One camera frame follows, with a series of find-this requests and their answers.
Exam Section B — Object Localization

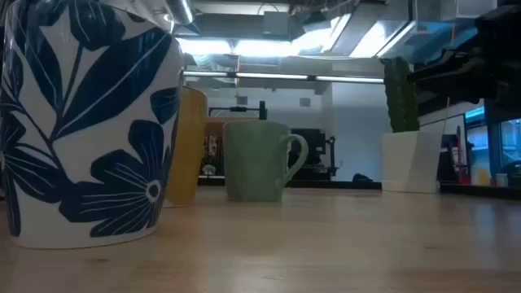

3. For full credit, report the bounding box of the white planter pot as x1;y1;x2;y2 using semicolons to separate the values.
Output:
380;129;444;194

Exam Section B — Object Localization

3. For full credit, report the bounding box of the green ceramic mug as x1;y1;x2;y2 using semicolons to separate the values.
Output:
221;120;309;203

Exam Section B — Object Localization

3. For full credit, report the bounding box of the white mug blue floral print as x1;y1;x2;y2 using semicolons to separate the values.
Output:
0;0;185;250

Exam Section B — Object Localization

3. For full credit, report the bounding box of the yellow container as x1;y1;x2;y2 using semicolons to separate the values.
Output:
474;168;492;187

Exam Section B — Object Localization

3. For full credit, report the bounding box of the black coffee machine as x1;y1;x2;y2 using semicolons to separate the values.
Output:
289;128;339;181

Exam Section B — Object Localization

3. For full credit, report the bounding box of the red stand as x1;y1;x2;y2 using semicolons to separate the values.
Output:
450;125;473;185

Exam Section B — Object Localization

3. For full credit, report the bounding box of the long ceiling light strip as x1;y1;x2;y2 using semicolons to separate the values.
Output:
182;70;385;85

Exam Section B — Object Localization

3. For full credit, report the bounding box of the silver ventilation duct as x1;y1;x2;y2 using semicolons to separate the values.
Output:
164;0;195;26

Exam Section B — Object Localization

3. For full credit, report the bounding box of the green cactus plant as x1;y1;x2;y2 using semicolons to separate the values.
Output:
383;55;421;133

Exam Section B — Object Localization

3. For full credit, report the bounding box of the yellow ceramic mug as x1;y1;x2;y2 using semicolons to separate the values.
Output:
163;85;208;208

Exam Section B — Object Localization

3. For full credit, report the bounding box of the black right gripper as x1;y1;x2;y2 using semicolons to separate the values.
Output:
406;4;521;105

